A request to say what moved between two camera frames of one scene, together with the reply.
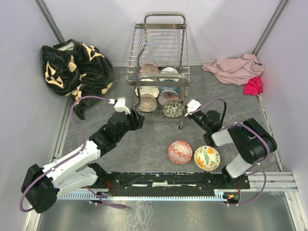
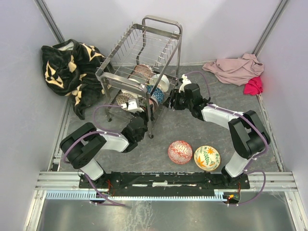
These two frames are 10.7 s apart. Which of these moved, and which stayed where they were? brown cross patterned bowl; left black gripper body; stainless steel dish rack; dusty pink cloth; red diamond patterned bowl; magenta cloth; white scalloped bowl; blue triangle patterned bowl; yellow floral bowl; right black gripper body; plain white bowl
Moved: stainless steel dish rack; left black gripper body; brown cross patterned bowl; plain white bowl; right black gripper body; white scalloped bowl; blue triangle patterned bowl
Stayed: dusty pink cloth; red diamond patterned bowl; yellow floral bowl; magenta cloth
